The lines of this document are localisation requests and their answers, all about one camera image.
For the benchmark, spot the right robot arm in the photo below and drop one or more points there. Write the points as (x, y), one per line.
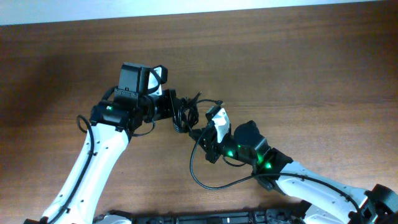
(322, 200)

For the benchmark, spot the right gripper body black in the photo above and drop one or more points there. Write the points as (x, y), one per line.
(226, 147)

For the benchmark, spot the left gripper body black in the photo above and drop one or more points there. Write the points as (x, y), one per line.
(158, 106)

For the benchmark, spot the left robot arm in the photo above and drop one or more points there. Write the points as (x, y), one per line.
(138, 98)

